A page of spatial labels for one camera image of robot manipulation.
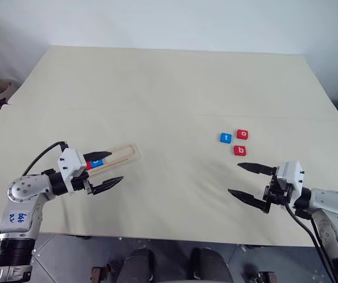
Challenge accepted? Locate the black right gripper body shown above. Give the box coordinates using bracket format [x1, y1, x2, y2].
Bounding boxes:
[263, 166, 293, 207]

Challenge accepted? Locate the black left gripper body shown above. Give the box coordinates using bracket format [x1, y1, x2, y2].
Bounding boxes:
[71, 170, 97, 197]

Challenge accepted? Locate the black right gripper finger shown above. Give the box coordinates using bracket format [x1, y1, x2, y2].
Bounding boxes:
[227, 189, 272, 215]
[237, 162, 276, 176]

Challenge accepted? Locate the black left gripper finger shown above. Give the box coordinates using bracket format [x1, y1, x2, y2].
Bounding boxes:
[83, 150, 112, 162]
[91, 176, 125, 196]

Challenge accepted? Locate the blue letter tile t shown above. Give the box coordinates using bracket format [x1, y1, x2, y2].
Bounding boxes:
[218, 132, 233, 145]

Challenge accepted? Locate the wooden letter tile rack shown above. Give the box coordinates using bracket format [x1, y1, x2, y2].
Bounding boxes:
[87, 143, 141, 177]

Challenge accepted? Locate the brown block under table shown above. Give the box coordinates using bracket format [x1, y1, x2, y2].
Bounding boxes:
[91, 265, 112, 282]
[245, 269, 277, 283]

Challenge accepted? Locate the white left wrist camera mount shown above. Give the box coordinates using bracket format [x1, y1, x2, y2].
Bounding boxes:
[57, 148, 87, 196]

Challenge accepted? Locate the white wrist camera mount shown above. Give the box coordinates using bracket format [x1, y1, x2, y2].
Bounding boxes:
[57, 148, 87, 196]
[276, 160, 306, 202]

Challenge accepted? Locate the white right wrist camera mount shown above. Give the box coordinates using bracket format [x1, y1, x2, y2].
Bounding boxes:
[276, 160, 306, 202]

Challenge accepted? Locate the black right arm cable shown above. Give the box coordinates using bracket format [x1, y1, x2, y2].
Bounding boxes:
[283, 202, 338, 283]

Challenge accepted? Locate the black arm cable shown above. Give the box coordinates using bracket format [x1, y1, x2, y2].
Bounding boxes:
[21, 141, 69, 177]
[283, 202, 338, 283]

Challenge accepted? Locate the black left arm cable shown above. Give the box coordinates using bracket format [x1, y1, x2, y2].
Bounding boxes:
[21, 141, 69, 177]

